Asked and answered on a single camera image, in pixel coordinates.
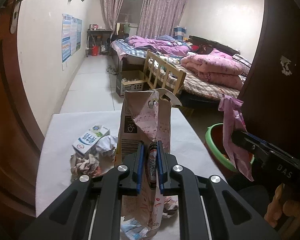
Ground person right hand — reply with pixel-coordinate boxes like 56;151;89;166
264;184;300;230

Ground dark wardrobe side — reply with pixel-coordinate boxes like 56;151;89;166
239;0;300;158

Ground red bucket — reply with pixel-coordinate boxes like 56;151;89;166
91;45;99;56

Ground green rimmed red trash bin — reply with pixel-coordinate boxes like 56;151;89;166
205;122;255;173

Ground grey white paper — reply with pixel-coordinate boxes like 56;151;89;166
95;135;118;158

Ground pink snack wrapper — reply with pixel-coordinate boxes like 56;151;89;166
218;94;254;181

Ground bed with checkered sheet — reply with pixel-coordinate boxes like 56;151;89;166
111;36;248;101

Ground pink folded quilt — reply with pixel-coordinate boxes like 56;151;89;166
180;51;244;90

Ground blue wall poster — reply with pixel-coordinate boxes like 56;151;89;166
62;14;82;62

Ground wooden bed rail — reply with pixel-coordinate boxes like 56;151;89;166
143;50;186;95

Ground blue white snack wrapper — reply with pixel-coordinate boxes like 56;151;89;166
120;218;149;240

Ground pink curtains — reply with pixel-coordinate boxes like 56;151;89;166
101;0;189;38

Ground dark side table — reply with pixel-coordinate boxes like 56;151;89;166
86;29;113;56

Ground brown paper ball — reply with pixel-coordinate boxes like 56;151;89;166
70;154;102;181

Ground brown wooden door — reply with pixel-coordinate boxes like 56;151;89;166
0;0;44;222

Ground blue white striped pillow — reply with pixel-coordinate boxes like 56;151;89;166
173;26;186;41

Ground cardboard box on floor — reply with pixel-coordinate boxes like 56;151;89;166
116;70;146;97

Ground silver door handle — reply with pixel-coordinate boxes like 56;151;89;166
10;0;24;34

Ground white blue milk carton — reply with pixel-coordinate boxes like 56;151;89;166
72;125;110;158

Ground purple rumpled blanket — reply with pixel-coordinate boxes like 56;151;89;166
125;35;191;57

